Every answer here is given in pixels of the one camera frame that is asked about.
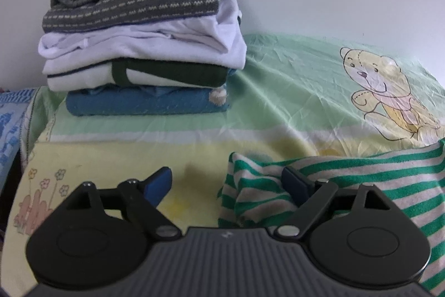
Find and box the blue patterned cloth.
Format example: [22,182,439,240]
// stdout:
[0,88,37,193]

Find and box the white folded shirt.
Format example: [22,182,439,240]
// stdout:
[38,0,247,75]

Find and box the yellow green printed bed sheet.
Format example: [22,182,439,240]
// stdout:
[0,33,445,297]

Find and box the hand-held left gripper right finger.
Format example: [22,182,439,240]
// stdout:
[275,166,395,242]

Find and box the blue folded garment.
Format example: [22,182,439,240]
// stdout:
[66,83,232,117]

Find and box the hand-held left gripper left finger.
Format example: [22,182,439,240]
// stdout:
[59,168,181,242]

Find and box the green striped shirt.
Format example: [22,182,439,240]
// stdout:
[217,139,445,294]

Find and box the white and green folded garment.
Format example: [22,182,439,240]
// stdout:
[47,58,230,92]

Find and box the grey patterned folded sweater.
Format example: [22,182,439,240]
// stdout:
[42,0,223,33]

